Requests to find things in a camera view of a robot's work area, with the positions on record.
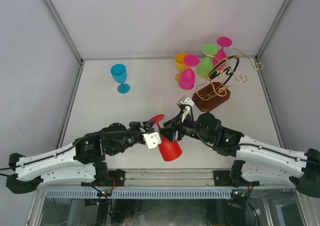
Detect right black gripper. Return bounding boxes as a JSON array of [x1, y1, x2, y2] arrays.
[[157, 109, 214, 144]]

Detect red plastic wine glass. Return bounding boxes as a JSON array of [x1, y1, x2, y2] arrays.
[[151, 114, 183, 162]]

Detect pink wine glass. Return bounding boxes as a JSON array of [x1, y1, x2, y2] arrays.
[[211, 37, 232, 68], [178, 54, 200, 90]]

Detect gold wire wine glass rack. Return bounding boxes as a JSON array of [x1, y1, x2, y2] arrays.
[[192, 46, 264, 112]]

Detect orange plastic wine glass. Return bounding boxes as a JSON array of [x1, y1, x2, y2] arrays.
[[174, 52, 187, 82]]

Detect green plastic wine glass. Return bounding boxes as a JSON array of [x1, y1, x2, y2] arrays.
[[197, 44, 218, 78]]

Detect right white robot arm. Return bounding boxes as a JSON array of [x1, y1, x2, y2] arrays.
[[160, 112, 320, 198]]

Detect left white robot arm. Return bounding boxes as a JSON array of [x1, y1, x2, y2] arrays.
[[6, 119, 160, 194]]

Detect blue plastic wine glass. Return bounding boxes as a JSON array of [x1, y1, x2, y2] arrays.
[[110, 64, 130, 94]]

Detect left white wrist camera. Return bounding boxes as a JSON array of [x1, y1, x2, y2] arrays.
[[143, 132, 162, 149]]

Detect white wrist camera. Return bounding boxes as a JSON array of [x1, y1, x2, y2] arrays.
[[177, 96, 195, 122], [143, 132, 162, 149]]

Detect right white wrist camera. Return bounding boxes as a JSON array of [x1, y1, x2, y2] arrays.
[[177, 96, 195, 122]]

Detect aluminium front rail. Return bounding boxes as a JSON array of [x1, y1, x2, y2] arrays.
[[36, 168, 309, 187]]

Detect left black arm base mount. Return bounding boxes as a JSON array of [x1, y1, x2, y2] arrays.
[[81, 169, 126, 187]]

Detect grey slotted cable duct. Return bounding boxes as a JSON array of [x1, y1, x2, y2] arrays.
[[45, 188, 233, 199]]

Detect left black camera cable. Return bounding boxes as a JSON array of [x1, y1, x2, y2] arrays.
[[0, 129, 146, 178]]

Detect black camera cable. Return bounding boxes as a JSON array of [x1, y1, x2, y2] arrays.
[[187, 105, 320, 164], [0, 129, 146, 178]]

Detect right black camera cable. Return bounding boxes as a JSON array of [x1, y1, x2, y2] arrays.
[[187, 105, 320, 164]]

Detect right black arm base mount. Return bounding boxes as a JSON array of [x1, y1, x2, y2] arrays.
[[213, 170, 260, 188]]

